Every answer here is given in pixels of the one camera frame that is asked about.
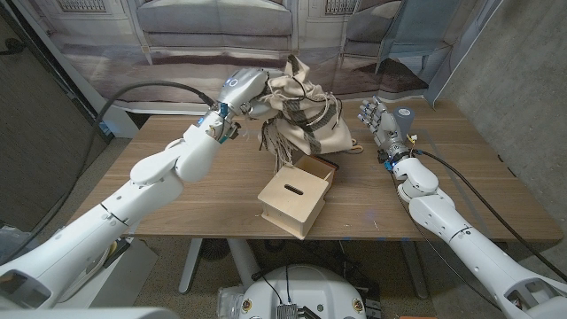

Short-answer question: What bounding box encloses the beige plaid fringed scarf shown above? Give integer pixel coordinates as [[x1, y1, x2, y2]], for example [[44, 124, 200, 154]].
[[258, 53, 355, 174]]

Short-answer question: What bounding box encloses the grey table leg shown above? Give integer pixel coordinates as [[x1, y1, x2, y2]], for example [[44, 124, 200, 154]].
[[400, 241, 430, 300]]

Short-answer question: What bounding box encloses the grey cylinder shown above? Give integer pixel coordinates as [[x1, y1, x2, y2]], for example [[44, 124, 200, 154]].
[[392, 105, 416, 139]]

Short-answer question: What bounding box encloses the white table leg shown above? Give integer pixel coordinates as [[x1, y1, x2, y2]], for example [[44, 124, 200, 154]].
[[227, 238, 261, 289], [178, 238, 204, 295]]

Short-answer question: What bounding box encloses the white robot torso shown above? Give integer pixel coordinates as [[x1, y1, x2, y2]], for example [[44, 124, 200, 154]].
[[238, 264, 368, 319]]

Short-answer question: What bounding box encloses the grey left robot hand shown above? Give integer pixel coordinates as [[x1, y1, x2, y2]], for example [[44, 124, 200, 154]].
[[216, 67, 272, 121]]

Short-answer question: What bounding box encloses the wooden drawer with red edge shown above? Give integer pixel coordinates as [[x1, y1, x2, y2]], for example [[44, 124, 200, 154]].
[[294, 153, 341, 183]]

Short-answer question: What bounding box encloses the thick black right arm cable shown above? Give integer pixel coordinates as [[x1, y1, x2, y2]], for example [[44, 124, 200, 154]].
[[414, 149, 567, 283]]

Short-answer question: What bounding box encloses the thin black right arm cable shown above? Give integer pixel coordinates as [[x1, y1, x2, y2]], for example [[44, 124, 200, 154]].
[[392, 175, 501, 309]]

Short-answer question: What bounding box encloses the printed room backdrop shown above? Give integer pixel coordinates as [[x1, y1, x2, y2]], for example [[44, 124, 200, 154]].
[[12, 0, 506, 115]]

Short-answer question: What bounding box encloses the wooden box with slot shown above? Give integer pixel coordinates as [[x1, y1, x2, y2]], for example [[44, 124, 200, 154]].
[[257, 163, 331, 241]]

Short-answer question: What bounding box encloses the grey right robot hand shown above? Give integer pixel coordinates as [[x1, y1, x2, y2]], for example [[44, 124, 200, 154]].
[[357, 95, 411, 168]]

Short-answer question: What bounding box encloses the clear plastic bag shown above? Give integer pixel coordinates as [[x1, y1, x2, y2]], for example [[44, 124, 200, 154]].
[[216, 285, 245, 318]]

